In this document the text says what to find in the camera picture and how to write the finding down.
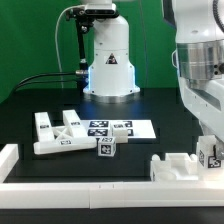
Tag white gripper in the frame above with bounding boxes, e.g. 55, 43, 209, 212
171, 49, 224, 161

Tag white seat block with pegs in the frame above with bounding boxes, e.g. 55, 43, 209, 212
150, 153, 198, 182

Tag white tagged cube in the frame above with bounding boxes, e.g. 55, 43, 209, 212
98, 136, 116, 157

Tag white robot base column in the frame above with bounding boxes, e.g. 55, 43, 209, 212
83, 0, 141, 104

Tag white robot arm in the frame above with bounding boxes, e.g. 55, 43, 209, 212
161, 0, 224, 160

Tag white chair seat plate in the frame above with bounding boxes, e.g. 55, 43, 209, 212
81, 120, 156, 141

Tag white chair back frame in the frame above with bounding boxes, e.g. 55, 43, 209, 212
34, 110, 97, 155

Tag black cables on table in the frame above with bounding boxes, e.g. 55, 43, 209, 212
11, 70, 84, 96

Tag white front barrier rail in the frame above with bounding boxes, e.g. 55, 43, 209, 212
0, 181, 224, 209

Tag white barrier rail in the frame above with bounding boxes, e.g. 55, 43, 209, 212
0, 144, 19, 184
0, 181, 224, 209

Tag black camera on stand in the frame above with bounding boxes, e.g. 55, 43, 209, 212
66, 3, 119, 20

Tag grey camera cable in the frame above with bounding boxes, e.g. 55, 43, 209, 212
54, 4, 81, 89

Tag white left barrier rail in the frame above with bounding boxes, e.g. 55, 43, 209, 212
0, 144, 19, 184

